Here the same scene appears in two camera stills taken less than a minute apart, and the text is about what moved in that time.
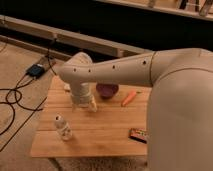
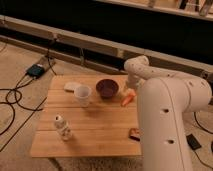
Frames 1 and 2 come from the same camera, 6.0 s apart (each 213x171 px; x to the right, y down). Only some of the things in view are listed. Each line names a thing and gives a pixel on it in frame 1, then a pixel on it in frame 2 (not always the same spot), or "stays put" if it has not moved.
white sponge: (67, 86) stays put
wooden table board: (63, 130) stays put
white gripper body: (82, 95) -> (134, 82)
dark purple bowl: (107, 90) stays put
